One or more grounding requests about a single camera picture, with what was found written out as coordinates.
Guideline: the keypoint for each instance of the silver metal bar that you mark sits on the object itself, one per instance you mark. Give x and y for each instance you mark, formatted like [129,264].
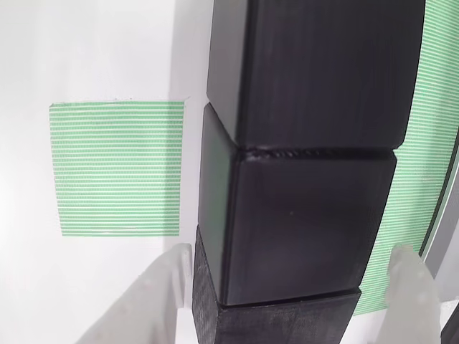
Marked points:
[446,258]

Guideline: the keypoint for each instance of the long green striped tape strip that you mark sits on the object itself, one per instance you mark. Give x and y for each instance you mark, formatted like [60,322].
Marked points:
[423,179]

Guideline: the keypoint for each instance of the green striped square tape patch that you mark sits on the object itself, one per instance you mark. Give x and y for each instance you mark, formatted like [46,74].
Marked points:
[114,168]

